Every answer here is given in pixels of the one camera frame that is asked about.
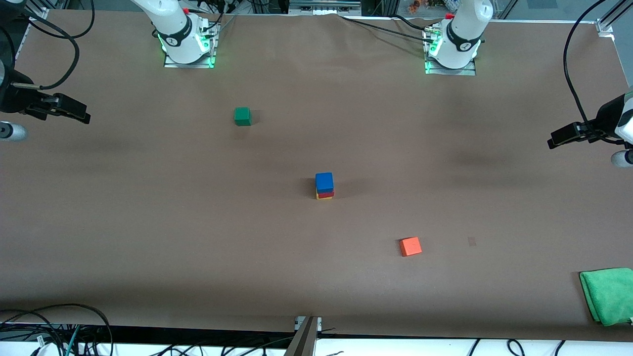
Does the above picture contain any black cable on table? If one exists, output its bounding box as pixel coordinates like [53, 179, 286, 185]
[339, 15, 438, 44]

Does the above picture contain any black cable bundle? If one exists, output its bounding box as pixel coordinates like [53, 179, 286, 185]
[0, 303, 114, 356]

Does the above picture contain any orange wooden block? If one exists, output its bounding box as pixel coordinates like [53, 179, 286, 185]
[399, 236, 423, 257]

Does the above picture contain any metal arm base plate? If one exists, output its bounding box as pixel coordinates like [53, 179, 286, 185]
[424, 27, 477, 76]
[163, 22, 217, 69]

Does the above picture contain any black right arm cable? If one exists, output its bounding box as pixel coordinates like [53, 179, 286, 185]
[0, 0, 95, 91]

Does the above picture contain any metal table edge bracket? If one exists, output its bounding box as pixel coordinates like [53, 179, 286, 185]
[286, 316, 322, 356]

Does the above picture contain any green folded cloth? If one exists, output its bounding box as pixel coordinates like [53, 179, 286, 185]
[579, 267, 633, 327]

